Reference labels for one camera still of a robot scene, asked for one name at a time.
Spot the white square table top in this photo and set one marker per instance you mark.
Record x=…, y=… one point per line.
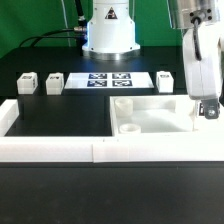
x=149, y=115

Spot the white marker base plate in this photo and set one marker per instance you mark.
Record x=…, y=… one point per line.
x=109, y=80

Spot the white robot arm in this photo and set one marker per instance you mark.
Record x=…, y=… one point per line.
x=111, y=36

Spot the white U-shaped obstacle fence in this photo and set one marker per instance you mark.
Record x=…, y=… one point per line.
x=126, y=148

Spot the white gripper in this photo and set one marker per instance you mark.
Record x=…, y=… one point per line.
x=204, y=77

